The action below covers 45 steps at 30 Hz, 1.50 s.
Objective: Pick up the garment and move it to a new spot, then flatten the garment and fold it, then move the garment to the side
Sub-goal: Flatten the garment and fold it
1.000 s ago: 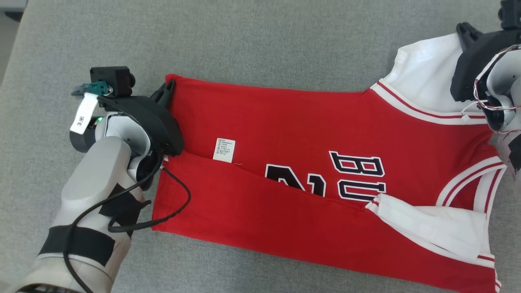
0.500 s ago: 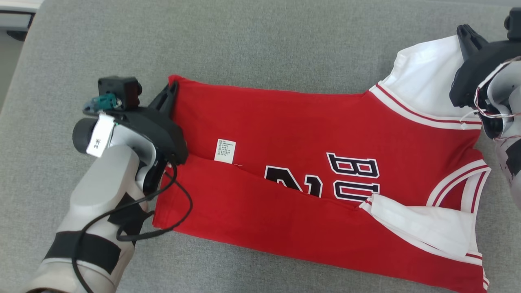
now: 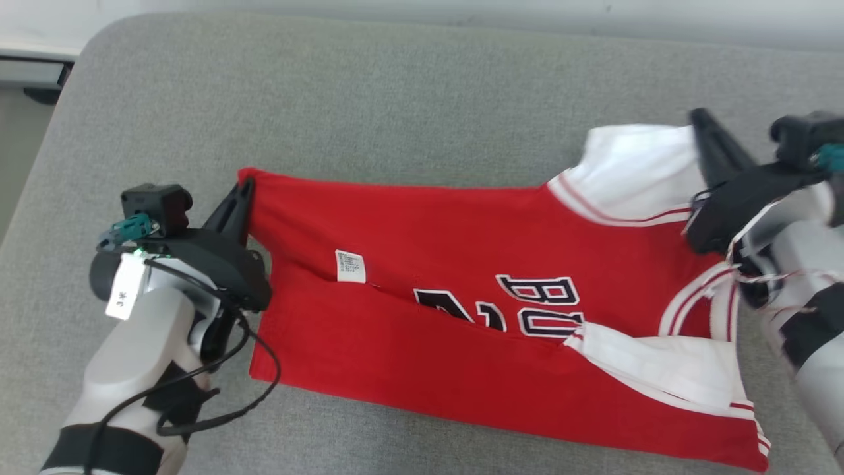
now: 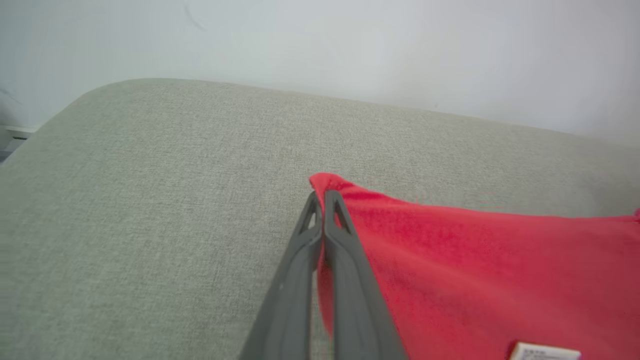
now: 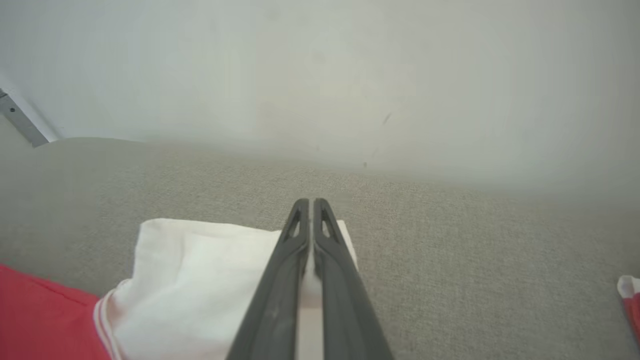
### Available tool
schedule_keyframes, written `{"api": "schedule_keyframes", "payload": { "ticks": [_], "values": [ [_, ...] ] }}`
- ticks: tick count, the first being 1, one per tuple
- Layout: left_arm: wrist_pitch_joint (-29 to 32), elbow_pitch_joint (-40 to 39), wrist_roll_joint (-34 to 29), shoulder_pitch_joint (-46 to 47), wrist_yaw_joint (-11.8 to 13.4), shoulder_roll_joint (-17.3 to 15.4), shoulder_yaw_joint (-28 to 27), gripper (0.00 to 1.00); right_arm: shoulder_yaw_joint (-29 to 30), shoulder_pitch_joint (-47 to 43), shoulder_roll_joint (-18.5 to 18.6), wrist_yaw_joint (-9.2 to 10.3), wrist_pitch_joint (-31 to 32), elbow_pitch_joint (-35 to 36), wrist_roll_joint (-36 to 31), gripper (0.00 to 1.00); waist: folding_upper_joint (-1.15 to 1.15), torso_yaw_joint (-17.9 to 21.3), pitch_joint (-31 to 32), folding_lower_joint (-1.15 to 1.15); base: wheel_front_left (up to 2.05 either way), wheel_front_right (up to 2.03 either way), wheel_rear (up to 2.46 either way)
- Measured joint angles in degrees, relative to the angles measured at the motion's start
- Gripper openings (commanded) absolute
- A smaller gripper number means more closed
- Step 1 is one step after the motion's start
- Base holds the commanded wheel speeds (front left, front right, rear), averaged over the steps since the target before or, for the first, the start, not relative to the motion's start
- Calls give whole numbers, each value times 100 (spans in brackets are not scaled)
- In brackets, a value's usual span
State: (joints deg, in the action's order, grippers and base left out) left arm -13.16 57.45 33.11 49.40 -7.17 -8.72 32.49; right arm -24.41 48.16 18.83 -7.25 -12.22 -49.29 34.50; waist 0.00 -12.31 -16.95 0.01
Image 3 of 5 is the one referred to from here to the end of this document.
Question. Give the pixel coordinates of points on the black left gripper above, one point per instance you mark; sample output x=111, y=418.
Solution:
x=224, y=264

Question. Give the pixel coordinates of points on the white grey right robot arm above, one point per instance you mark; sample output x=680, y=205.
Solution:
x=811, y=297

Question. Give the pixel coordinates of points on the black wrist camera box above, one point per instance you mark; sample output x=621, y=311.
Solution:
x=158, y=208
x=804, y=138

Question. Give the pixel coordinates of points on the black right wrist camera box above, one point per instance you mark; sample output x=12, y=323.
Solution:
x=804, y=138

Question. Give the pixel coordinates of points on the grey black low furniture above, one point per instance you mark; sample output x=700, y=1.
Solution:
x=33, y=74

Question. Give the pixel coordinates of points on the white paper tag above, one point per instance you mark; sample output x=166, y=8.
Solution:
x=125, y=287

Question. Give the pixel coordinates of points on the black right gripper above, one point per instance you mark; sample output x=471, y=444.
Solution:
x=745, y=204

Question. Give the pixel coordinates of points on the teal right camera connector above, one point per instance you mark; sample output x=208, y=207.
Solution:
x=832, y=158

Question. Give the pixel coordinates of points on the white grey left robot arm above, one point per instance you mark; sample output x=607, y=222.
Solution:
x=138, y=356

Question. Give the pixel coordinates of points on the grey fabric sofa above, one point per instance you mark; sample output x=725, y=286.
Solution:
x=395, y=99

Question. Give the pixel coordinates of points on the red and white jersey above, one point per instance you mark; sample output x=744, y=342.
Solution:
x=428, y=356

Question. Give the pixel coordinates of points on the teal camera connector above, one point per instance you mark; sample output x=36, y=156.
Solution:
x=128, y=229
x=832, y=158

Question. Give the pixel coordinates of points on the teal left camera connector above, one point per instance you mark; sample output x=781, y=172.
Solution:
x=128, y=229

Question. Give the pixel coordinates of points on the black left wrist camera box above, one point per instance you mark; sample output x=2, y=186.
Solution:
x=158, y=208

